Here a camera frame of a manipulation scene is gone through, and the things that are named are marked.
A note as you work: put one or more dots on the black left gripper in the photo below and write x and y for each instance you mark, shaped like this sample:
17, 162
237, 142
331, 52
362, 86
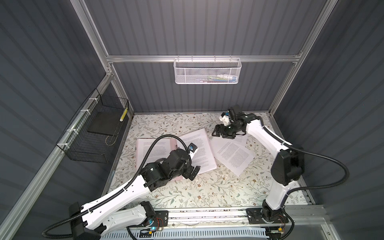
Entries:
187, 173

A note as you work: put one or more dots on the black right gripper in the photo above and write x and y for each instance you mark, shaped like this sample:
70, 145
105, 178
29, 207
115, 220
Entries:
221, 127

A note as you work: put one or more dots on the printed paper sheet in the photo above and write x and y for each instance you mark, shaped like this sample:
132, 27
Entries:
241, 140
233, 156
204, 156
161, 150

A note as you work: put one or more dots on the pink file folder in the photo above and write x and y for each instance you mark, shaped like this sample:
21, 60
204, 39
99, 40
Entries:
188, 155

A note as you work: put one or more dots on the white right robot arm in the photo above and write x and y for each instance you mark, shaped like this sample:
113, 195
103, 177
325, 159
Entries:
288, 164

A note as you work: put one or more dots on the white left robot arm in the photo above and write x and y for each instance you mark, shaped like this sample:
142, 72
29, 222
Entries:
110, 203

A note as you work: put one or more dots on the floral table mat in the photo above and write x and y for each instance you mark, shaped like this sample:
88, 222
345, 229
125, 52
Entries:
216, 188

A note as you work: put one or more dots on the pens in white basket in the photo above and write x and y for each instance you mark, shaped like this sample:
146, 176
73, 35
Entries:
218, 79

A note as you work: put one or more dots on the white ventilation grille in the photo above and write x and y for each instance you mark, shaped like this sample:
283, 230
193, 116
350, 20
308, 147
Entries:
232, 233

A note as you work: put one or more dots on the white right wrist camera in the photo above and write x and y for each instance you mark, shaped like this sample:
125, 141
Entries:
225, 118

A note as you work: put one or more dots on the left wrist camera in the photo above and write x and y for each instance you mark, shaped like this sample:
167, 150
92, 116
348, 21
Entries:
192, 150

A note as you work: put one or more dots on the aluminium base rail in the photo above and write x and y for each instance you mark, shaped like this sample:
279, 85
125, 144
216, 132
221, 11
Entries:
207, 218

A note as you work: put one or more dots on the white wire mesh basket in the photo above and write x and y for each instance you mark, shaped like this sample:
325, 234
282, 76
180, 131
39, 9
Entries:
187, 70

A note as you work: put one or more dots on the black wire mesh basket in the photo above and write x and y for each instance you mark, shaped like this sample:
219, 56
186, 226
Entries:
94, 133

